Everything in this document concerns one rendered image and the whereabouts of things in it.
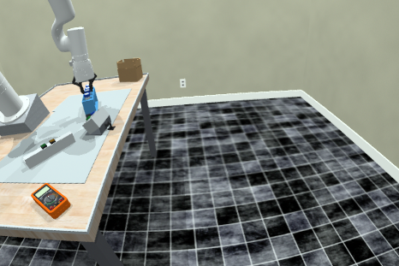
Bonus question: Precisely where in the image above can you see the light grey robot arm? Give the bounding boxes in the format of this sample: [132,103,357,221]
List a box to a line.
[0,0,89,123]

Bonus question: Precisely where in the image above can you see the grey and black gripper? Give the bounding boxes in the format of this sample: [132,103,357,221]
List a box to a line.
[72,59,97,94]

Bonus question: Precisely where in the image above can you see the orange digital multimeter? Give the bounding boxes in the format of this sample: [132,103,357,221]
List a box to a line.
[31,183,70,219]

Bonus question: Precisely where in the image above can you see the small open brown cardboard box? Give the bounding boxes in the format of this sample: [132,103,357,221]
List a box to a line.
[116,58,143,82]

